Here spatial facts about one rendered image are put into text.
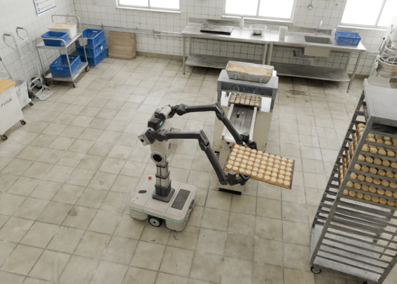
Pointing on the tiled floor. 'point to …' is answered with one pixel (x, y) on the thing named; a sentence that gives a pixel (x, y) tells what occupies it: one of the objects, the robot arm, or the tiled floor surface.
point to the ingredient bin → (9, 107)
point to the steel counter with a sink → (311, 48)
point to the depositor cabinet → (259, 136)
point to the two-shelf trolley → (66, 55)
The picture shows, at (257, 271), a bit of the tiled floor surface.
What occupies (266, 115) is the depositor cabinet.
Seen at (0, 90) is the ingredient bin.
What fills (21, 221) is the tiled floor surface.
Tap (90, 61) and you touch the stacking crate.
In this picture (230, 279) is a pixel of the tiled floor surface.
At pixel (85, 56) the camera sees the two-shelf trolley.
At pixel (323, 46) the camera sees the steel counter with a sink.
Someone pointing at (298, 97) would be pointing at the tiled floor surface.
